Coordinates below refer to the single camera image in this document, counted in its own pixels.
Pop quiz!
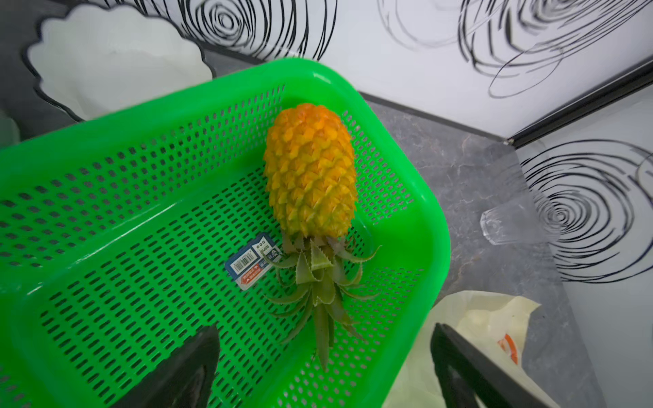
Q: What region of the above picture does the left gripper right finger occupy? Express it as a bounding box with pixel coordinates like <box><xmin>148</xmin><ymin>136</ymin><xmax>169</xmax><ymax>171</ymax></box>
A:
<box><xmin>430</xmin><ymin>323</ymin><xmax>546</xmax><ymax>407</ymax></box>

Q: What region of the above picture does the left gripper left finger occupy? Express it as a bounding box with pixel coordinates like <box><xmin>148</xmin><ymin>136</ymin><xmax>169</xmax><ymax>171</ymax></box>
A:
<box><xmin>114</xmin><ymin>326</ymin><xmax>219</xmax><ymax>408</ymax></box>

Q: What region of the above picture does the yellow printed plastic bag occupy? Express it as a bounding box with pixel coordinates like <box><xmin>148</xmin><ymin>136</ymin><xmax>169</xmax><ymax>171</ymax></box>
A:
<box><xmin>384</xmin><ymin>291</ymin><xmax>556</xmax><ymax>408</ymax></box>

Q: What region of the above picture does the barcode label sticker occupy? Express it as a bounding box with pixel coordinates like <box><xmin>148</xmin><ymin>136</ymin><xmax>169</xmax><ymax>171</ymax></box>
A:
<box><xmin>225</xmin><ymin>233</ymin><xmax>282</xmax><ymax>291</ymax></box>

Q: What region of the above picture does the yellow-orange pineapple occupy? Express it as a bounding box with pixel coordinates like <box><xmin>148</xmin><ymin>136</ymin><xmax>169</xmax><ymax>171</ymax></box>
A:
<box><xmin>264</xmin><ymin>103</ymin><xmax>368</xmax><ymax>371</ymax></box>

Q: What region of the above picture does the white scalloped dish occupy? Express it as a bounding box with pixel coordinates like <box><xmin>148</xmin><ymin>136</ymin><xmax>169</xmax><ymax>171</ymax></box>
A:
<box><xmin>24</xmin><ymin>3</ymin><xmax>214</xmax><ymax>122</ymax></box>

